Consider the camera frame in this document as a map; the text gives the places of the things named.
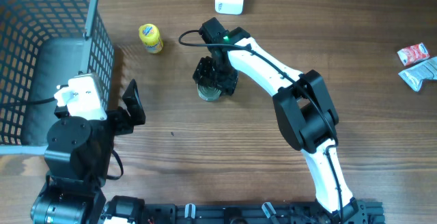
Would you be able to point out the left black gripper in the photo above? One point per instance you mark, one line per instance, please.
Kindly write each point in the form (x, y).
(123, 123)

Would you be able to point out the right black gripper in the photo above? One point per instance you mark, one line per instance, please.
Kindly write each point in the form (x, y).
(227, 85)

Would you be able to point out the silver tin can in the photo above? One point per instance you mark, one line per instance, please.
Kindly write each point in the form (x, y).
(208, 94)

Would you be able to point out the yellow lidded jar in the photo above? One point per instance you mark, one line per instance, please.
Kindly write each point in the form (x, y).
(150, 36)

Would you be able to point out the silver foil sachet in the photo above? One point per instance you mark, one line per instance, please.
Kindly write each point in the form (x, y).
(416, 75)

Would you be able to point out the red juice carton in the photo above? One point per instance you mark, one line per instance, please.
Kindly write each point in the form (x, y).
(413, 54)

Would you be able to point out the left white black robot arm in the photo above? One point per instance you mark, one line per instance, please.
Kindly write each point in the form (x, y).
(80, 146)

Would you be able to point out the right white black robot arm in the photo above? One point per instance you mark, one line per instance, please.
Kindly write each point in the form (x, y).
(305, 113)

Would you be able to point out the grey plastic mesh basket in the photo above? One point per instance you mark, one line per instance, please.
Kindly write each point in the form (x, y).
(44, 43)

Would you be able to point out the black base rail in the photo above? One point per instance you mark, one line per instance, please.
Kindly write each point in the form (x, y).
(355, 212)

